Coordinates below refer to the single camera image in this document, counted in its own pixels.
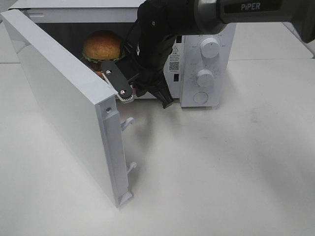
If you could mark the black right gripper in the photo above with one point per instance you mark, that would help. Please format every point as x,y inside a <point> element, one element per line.
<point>147,46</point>

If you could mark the round white door button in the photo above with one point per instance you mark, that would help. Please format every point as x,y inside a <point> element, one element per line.
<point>200,97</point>

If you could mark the burger with lettuce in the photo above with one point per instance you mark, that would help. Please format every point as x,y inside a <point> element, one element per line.
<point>99,46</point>

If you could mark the white microwave door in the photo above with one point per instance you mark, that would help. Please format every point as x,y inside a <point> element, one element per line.
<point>79,104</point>

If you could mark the pink round plate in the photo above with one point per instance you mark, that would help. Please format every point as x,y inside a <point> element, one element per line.
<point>133,90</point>

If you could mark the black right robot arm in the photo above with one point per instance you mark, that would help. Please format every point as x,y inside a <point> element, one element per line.
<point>161,21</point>

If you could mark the white warning label sticker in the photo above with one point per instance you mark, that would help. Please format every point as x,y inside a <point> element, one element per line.
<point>174,59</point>

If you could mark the white microwave oven body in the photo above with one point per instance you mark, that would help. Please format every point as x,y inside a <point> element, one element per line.
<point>70,22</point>

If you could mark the lower white control knob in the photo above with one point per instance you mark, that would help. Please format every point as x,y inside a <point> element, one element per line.
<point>204,78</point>

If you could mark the white control knob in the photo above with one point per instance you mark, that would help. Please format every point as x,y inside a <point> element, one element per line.
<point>204,78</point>
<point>210,47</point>

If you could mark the upper white control knob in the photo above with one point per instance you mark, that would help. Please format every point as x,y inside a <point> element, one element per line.
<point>210,47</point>

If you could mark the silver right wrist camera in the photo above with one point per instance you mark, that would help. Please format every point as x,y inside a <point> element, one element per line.
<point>115,78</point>

